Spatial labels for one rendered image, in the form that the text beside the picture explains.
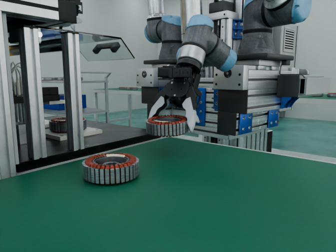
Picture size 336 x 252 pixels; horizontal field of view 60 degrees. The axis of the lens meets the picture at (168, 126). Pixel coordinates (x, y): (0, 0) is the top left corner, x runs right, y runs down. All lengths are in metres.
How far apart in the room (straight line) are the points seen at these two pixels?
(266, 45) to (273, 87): 0.18
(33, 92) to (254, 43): 0.85
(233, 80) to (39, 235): 0.87
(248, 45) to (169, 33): 0.48
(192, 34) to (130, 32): 7.81
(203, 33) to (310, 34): 6.56
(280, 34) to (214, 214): 1.33
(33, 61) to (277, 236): 0.57
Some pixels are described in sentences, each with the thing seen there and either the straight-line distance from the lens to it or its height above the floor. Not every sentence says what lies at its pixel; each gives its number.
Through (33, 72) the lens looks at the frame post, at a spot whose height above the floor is 0.96.
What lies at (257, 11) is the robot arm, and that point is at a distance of 1.24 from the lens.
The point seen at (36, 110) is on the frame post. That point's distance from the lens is 0.70.
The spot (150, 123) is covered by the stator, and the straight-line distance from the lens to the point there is 0.73.
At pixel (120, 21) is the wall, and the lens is 8.42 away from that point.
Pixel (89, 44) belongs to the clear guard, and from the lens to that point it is 1.04.
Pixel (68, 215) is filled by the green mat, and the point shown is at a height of 0.75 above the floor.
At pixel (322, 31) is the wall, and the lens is 7.33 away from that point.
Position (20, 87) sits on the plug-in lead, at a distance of 0.92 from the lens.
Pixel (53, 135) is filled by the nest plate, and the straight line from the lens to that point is 0.91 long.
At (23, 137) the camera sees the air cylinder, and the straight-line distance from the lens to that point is 0.87.
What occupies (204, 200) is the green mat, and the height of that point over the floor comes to 0.75.
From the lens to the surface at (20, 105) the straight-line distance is 0.90.
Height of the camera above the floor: 0.95
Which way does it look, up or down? 10 degrees down
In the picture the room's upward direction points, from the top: straight up
